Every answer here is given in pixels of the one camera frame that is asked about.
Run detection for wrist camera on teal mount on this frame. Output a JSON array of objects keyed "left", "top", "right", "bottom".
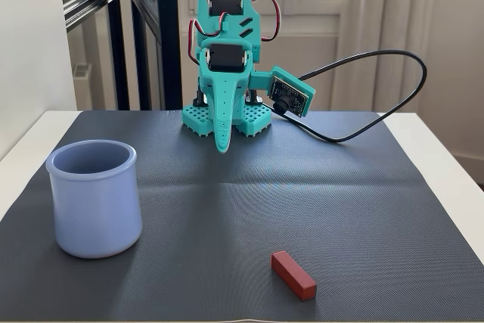
[{"left": 264, "top": 66, "right": 317, "bottom": 119}]

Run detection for beige curtain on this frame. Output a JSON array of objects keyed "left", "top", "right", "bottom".
[{"left": 329, "top": 0, "right": 484, "bottom": 114}]

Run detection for white radiator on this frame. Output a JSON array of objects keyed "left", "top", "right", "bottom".
[{"left": 71, "top": 62, "right": 94, "bottom": 111}]

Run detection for teal gripper body with servo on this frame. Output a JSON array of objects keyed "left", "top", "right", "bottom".
[{"left": 198, "top": 37, "right": 273, "bottom": 92}]

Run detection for black framed glass door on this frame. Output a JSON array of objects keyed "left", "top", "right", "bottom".
[{"left": 56, "top": 0, "right": 183, "bottom": 111}]

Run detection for black camera cable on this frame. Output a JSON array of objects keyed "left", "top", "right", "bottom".
[{"left": 270, "top": 49, "right": 428, "bottom": 144}]

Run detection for dark grey ribbed mat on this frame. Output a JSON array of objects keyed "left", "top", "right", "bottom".
[{"left": 0, "top": 110, "right": 484, "bottom": 323}]

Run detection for red wooden block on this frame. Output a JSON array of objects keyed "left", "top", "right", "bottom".
[{"left": 270, "top": 250, "right": 318, "bottom": 303}]

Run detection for lavender blue pot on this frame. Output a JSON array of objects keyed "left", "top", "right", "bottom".
[{"left": 45, "top": 139, "right": 144, "bottom": 260}]

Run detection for teal perforated robot base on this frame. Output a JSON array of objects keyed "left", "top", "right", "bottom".
[{"left": 181, "top": 103, "right": 274, "bottom": 138}]

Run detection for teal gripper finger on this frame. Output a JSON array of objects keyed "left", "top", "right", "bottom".
[
  {"left": 206, "top": 76, "right": 247, "bottom": 155},
  {"left": 229, "top": 81, "right": 250, "bottom": 126}
]

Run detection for red servo wire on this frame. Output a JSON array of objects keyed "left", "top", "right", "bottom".
[
  {"left": 188, "top": 11, "right": 225, "bottom": 65},
  {"left": 251, "top": 0, "right": 284, "bottom": 42}
]

